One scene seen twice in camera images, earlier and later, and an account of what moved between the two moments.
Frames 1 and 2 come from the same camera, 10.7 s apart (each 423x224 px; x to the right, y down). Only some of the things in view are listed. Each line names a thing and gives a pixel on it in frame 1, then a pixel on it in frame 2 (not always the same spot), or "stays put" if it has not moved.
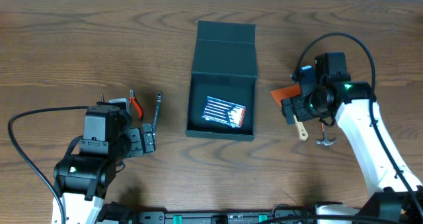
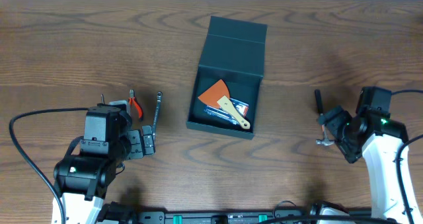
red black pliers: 133,100 stays put
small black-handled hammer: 325,141 stays put
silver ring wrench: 158,100 stays put
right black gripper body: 312,107 -> 349,139
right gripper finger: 287,110 -> 325,117
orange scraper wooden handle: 281,93 -> 218,96
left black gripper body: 142,140 stays put
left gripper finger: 149,138 stays put
